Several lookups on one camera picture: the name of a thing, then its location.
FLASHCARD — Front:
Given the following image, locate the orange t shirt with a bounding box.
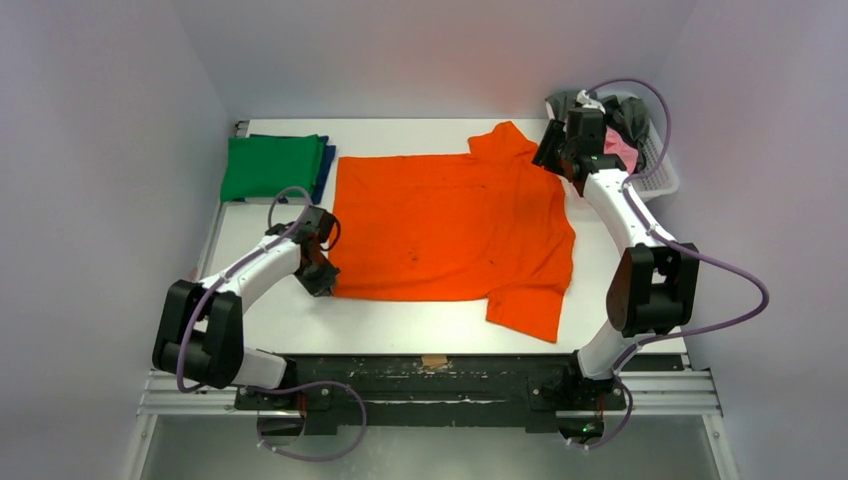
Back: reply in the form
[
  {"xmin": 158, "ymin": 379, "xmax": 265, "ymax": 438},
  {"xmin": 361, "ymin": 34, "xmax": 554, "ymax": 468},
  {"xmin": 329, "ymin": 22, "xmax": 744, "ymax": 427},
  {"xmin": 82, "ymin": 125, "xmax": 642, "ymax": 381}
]
[{"xmin": 330, "ymin": 122, "xmax": 576, "ymax": 343}]

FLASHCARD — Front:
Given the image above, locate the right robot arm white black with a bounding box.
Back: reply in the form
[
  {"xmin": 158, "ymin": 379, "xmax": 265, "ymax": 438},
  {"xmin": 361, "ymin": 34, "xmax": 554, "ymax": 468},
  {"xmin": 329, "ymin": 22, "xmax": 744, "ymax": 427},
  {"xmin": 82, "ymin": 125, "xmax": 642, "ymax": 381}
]
[{"xmin": 533, "ymin": 107, "xmax": 699, "ymax": 407}]

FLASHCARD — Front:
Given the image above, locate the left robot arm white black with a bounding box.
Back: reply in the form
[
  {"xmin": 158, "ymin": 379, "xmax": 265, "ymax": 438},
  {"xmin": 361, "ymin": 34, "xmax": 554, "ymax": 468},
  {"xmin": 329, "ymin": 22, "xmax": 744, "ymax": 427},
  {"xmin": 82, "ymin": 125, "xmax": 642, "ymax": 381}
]
[{"xmin": 152, "ymin": 206, "xmax": 341, "ymax": 409}]

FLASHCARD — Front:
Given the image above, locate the pink t shirt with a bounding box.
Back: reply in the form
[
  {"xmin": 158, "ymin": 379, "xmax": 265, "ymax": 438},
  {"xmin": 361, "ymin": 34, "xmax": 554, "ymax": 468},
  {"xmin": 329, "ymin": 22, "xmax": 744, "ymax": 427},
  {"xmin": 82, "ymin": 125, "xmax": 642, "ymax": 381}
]
[{"xmin": 603, "ymin": 127, "xmax": 639, "ymax": 174}]

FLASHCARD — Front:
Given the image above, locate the dark grey t shirt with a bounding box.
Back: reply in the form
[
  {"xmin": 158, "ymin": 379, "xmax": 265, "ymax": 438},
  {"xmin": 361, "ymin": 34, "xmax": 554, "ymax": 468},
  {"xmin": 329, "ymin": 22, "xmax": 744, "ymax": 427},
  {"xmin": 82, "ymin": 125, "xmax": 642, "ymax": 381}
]
[{"xmin": 545, "ymin": 90, "xmax": 650, "ymax": 173}]

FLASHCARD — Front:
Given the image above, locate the white plastic basket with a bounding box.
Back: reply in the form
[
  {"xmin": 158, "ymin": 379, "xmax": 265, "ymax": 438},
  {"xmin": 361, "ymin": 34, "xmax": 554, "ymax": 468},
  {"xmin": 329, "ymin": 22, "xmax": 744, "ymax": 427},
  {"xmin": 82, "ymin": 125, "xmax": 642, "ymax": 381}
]
[{"xmin": 545, "ymin": 91, "xmax": 681, "ymax": 203}]

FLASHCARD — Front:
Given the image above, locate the folded green t shirt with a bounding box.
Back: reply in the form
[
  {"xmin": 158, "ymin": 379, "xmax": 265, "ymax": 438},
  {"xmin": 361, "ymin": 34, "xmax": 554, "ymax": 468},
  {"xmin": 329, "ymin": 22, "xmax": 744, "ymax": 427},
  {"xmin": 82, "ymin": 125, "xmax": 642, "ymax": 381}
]
[{"xmin": 219, "ymin": 135, "xmax": 327, "ymax": 203}]

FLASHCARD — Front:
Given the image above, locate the folded blue t shirt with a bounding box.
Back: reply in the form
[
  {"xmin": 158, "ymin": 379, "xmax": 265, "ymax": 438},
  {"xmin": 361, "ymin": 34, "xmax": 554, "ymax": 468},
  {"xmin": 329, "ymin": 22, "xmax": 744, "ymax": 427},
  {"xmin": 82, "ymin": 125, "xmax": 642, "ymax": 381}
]
[{"xmin": 246, "ymin": 135, "xmax": 336, "ymax": 204}]

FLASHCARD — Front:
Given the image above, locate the brown tape piece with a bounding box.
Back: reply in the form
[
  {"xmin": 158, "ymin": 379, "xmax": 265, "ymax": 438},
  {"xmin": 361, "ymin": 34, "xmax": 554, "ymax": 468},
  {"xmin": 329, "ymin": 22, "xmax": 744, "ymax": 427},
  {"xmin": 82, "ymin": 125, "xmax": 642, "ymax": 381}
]
[{"xmin": 421, "ymin": 355, "xmax": 450, "ymax": 370}]

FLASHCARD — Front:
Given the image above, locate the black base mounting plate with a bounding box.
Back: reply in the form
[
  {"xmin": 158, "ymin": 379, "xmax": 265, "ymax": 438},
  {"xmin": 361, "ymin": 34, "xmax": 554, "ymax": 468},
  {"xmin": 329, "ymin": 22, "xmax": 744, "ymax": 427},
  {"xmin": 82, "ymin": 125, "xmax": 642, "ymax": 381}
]
[{"xmin": 228, "ymin": 352, "xmax": 684, "ymax": 437}]

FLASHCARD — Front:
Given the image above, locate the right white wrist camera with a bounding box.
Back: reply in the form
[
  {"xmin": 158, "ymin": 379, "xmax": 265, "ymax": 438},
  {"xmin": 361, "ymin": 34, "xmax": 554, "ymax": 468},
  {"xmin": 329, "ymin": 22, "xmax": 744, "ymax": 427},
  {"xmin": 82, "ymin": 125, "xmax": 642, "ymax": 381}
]
[{"xmin": 575, "ymin": 89, "xmax": 606, "ymax": 114}]

